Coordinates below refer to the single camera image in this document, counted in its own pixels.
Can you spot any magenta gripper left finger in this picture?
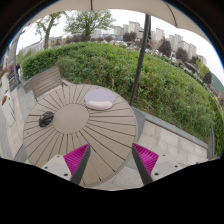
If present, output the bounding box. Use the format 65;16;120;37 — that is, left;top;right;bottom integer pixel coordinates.
42;143;90;185

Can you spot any black computer mouse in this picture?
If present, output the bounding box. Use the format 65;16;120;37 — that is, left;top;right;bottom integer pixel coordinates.
39;111;54;127

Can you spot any beige parasol canopy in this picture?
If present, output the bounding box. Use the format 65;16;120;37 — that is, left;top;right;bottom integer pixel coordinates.
26;0;209;41

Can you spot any lilac mouse pad wrist rest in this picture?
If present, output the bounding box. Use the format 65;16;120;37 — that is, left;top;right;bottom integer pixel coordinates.
84;89;115;110

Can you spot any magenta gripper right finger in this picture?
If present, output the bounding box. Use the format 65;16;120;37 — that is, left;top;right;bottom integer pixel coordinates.
132;143;182;185

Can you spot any slatted wooden chair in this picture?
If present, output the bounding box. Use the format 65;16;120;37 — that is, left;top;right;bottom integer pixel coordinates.
30;66;66;100

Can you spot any round slatted wooden table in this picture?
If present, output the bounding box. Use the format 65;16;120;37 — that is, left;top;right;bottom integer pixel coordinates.
23;84;138;186

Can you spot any green hedge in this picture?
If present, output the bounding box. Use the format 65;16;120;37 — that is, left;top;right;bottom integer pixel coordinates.
22;43;224;153

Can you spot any dark parasol pole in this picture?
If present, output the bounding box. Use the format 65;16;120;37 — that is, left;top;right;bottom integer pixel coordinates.
129;14;151;106

